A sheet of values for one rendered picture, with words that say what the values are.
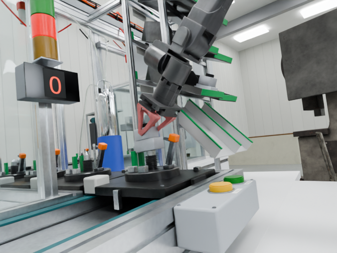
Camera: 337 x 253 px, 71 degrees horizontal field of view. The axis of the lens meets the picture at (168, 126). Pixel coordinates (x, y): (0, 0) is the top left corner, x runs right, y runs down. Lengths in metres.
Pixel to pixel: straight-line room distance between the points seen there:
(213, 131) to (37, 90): 0.59
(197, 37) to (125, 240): 0.41
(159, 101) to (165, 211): 0.29
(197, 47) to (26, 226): 0.48
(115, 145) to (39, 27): 1.03
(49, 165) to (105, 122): 0.98
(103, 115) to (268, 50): 10.81
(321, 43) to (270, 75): 7.01
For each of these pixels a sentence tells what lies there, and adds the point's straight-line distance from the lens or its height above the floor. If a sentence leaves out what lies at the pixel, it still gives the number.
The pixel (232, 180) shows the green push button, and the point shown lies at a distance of 0.48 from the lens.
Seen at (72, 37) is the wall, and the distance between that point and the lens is 5.62.
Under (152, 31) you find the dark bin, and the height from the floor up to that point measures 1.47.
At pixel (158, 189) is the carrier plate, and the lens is 0.46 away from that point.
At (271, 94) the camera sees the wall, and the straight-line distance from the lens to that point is 11.56.
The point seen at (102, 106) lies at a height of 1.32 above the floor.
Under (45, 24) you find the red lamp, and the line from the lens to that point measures 0.62.
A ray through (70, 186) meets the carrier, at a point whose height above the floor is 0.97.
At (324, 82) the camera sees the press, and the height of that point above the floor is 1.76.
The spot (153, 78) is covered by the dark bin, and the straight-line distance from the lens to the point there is 0.92.
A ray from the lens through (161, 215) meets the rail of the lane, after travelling 0.35.
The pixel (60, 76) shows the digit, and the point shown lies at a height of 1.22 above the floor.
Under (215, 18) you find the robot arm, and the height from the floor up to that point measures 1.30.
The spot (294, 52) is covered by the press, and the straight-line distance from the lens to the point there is 4.95.
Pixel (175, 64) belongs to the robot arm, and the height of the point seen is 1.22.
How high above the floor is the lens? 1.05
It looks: 4 degrees up
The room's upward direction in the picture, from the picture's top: 6 degrees counter-clockwise
